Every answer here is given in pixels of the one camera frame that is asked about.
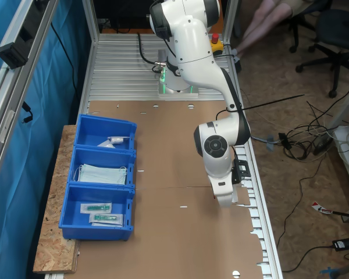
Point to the brown cardboard sheet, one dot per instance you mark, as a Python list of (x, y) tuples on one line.
[(163, 145), (177, 247)]

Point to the red white striped tag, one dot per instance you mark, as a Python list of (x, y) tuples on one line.
[(321, 208)]

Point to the black floor power strip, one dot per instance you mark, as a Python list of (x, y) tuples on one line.
[(322, 144)]

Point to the white gauze roll packet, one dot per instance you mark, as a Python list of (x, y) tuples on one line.
[(117, 139)]

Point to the green syringe in clear packet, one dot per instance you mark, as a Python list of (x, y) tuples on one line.
[(96, 208), (106, 219)]

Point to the stack of pale surgical masks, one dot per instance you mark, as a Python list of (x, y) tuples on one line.
[(101, 174)]

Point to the black power adapter brick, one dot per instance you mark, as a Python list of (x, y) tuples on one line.
[(342, 244)]

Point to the blue plastic storage bin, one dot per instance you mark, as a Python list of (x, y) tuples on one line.
[(101, 128), (75, 229), (101, 155)]

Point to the yellow red emergency stop button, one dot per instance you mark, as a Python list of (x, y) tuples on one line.
[(216, 43)]

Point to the chipboard wood slab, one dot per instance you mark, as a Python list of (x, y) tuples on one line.
[(55, 232)]

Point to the person's leg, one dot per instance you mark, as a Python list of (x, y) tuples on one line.
[(257, 20), (279, 11)]

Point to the dark blue office chair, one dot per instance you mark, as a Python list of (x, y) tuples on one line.
[(337, 29)]

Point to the aluminium socket strip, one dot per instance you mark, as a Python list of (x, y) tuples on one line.
[(20, 46)]

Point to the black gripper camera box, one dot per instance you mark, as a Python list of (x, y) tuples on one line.
[(240, 171)]

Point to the upright aluminium frame post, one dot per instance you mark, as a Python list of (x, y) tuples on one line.
[(90, 43), (227, 20)]

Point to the horizontal aluminium frame beam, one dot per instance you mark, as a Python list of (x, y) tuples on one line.
[(5, 96)]

